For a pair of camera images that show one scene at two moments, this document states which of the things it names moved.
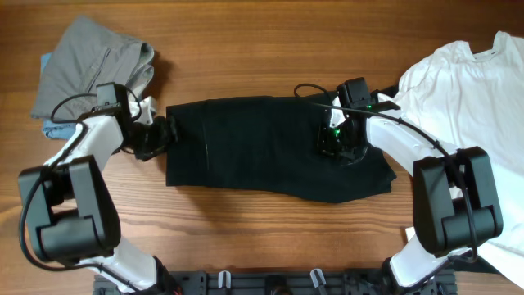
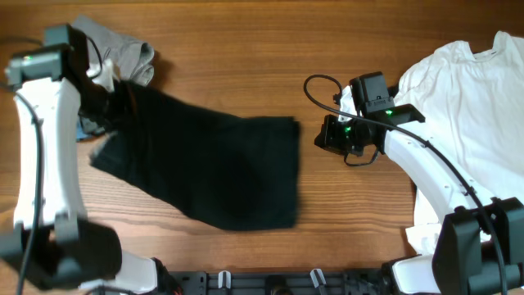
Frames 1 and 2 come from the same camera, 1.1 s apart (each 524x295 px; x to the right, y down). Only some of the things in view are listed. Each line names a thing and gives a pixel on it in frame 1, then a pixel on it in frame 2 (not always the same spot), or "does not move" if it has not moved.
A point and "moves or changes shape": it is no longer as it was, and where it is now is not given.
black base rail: (280, 283) does not move
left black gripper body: (153, 138) to (110, 111)
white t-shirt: (476, 101) does not move
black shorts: (266, 145) moves or changes shape
